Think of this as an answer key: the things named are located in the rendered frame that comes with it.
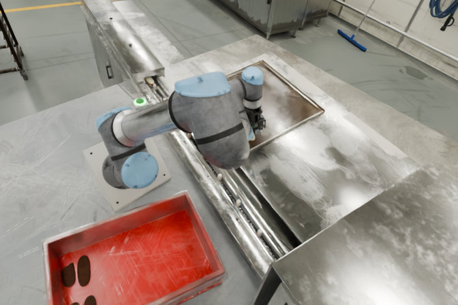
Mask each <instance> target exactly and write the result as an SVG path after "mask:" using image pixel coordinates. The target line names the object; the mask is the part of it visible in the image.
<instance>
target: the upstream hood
mask: <svg viewBox="0 0 458 305"><path fill-rule="evenodd" d="M81 1H82V3H83V4H84V6H85V7H86V9H87V10H88V12H89V13H90V15H91V17H92V18H93V19H94V21H95V23H96V24H97V26H98V27H99V29H100V31H101V32H102V33H103V35H104V37H105V38H106V39H107V41H108V43H109V44H110V46H111V47H112V49H113V50H114V52H115V53H116V55H117V56H118V58H119V60H120V61H121V62H122V64H123V66H124V67H125V68H126V70H127V72H128V73H129V75H130V76H131V78H132V80H133V81H134V82H135V83H136V82H141V81H144V78H146V77H149V76H155V75H157V77H161V76H163V77H165V73H164V70H165V67H164V66H163V65H162V64H161V62H160V61H159V60H158V58H157V57H156V56H155V55H154V54H153V53H152V51H151V50H150V49H149V47H148V46H147V45H146V44H145V43H144V42H143V40H142V39H141V38H140V36H139V35H138V34H137V32H135V30H134V29H133V28H132V26H131V25H130V24H129V23H128V21H126V19H125V18H124V17H123V15H122V14H121V13H120V11H119V10H118V9H117V8H116V7H115V5H114V4H113V3H112V2H111V0H81Z"/></svg>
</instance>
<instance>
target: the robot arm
mask: <svg viewBox="0 0 458 305"><path fill-rule="evenodd" d="M263 82H264V80H263V73H262V70H261V69H259V68H258V67H247V68H245V69H244V70H243V73H242V77H240V78H237V79H236V80H232V81H229V82H228V81H227V79H226V76H225V75H224V74H223V73H222V72H220V71H213V72H209V73H206V74H200V75H198V76H193V77H190V78H186V79H182V80H179V81H176V82H175V84H174V91H173V92H172V93H171V94H170V96H169V99H166V100H163V101H161V102H158V103H155V104H153V105H151V106H148V107H145V108H143V109H141V110H138V111H135V110H131V109H130V107H129V106H122V107H120V108H116V109H113V110H111V111H109V112H107V113H105V114H103V115H101V116H100V117H98V118H97V120H96V122H95V123H96V125H97V130H98V132H99V133H100V135H101V137H102V139H103V142H104V144H105V146H106V149H107V151H108V154H109V155H108V156H107V157H106V158H105V160H104V162H103V165H102V174H103V177H104V180H105V181H106V182H107V183H108V184H109V185H110V186H112V187H114V188H117V189H129V188H132V189H142V188H145V187H147V186H149V185H150V184H152V183H153V182H154V180H155V179H156V178H157V175H158V171H159V167H158V163H157V160H156V159H155V157H154V156H153V155H151V154H149V152H148V150H147V147H146V145H145V142H144V141H145V140H146V139H147V138H152V137H154V136H157V135H162V134H165V133H170V132H173V131H178V130H180V131H182V132H184V133H192V134H193V136H194V139H195V141H196V143H197V146H198V149H199V150H200V152H201V153H202V155H203V157H204V158H205V159H206V160H207V161H208V162H209V163H211V164H212V165H214V166H215V167H218V168H220V169H223V170H234V169H236V168H238V167H241V166H242V165H243V164H244V163H245V162H246V160H247V158H248V156H249V150H250V146H249V140H251V139H252V138H253V137H254V134H255V135H256V134H257V132H259V133H260V134H262V131H261V129H263V127H264V128H265V127H266V119H265V118H264V117H263V115H262V109H261V107H262V96H263V94H262V89H263ZM263 121H264V124H263ZM253 130H254V133H253Z"/></svg>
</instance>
